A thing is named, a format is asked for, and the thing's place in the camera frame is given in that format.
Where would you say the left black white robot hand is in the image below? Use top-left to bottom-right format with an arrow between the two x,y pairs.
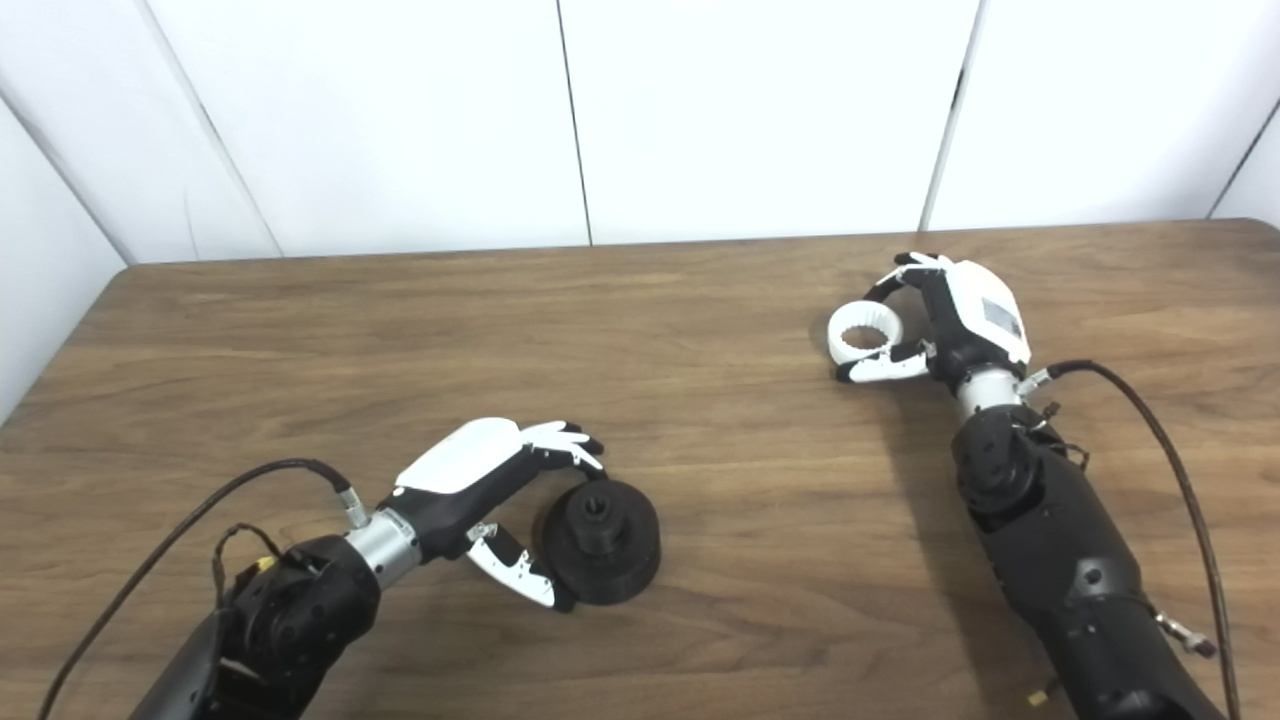
378,418 -> 606,613

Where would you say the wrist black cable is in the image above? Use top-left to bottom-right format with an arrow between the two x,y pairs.
1020,360 -> 1241,720
38,459 -> 371,720

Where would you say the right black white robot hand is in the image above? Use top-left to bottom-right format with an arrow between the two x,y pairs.
835,252 -> 1032,393

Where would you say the small silver cable plug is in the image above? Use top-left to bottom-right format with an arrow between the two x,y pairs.
1155,610 -> 1218,659

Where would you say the thin wire with yellow plug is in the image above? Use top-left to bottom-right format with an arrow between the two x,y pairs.
210,523 -> 301,606

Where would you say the thin dark wire bundle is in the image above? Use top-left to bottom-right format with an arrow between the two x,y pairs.
1020,400 -> 1091,471

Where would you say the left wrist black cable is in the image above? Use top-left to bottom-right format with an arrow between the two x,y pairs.
38,459 -> 371,720

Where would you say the round black plastic part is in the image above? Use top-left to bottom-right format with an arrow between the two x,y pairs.
542,478 -> 662,606

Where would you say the white plastic ring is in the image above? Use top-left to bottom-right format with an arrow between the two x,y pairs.
827,302 -> 907,369

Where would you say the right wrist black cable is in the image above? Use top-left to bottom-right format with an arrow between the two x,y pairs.
1020,360 -> 1241,720

